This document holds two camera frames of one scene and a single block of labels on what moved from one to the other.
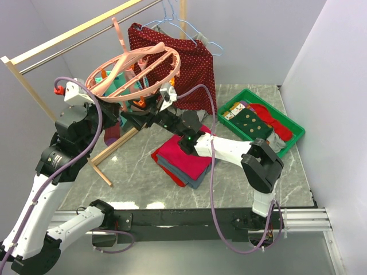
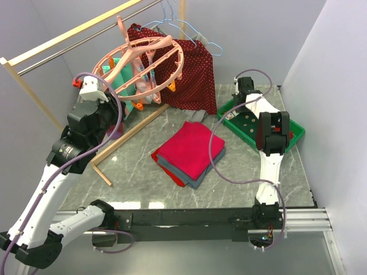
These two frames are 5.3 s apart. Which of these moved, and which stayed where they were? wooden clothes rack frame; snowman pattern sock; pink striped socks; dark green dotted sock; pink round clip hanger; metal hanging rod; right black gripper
Moved: pink striped socks; right black gripper; pink round clip hanger
Stayed: dark green dotted sock; metal hanging rod; wooden clothes rack frame; snowman pattern sock
